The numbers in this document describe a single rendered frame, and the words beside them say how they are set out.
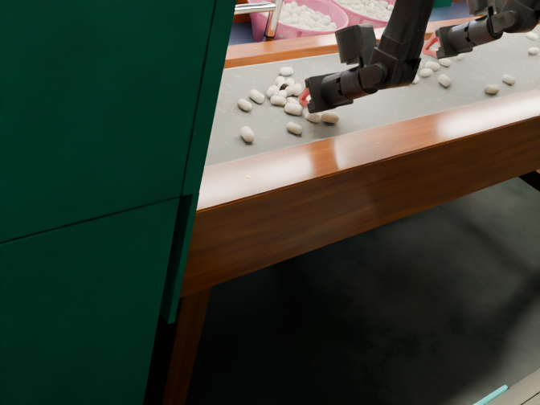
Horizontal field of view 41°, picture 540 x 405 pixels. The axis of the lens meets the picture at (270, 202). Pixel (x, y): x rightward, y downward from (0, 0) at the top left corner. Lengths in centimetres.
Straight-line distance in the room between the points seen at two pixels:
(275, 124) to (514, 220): 162
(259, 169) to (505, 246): 161
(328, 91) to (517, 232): 157
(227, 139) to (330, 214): 24
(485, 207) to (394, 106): 131
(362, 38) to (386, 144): 22
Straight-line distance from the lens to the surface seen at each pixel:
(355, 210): 137
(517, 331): 236
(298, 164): 124
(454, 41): 166
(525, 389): 177
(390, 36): 125
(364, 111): 154
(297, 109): 143
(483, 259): 257
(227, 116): 138
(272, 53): 163
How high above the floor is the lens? 142
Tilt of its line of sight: 35 degrees down
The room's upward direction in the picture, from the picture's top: 15 degrees clockwise
